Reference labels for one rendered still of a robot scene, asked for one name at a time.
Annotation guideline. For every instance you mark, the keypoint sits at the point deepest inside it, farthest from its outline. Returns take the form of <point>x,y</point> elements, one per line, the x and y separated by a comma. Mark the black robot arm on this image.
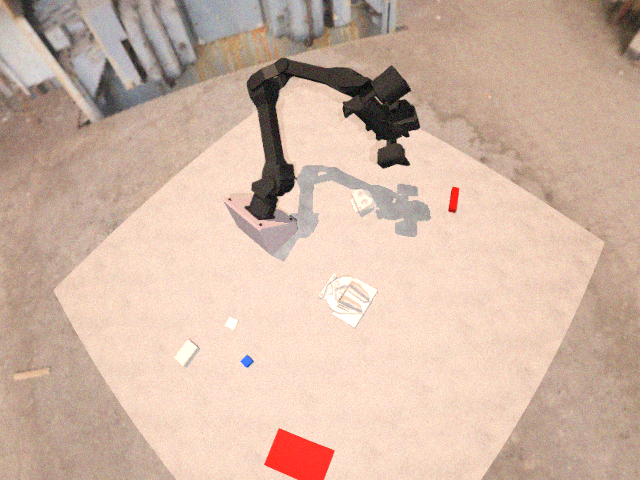
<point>263,88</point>

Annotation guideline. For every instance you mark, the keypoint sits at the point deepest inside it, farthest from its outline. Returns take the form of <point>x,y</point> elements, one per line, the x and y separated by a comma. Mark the small blue block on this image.
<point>247,361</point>

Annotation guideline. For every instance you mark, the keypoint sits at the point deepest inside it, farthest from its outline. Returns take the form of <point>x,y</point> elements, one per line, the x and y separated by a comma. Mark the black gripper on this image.
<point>393,153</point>

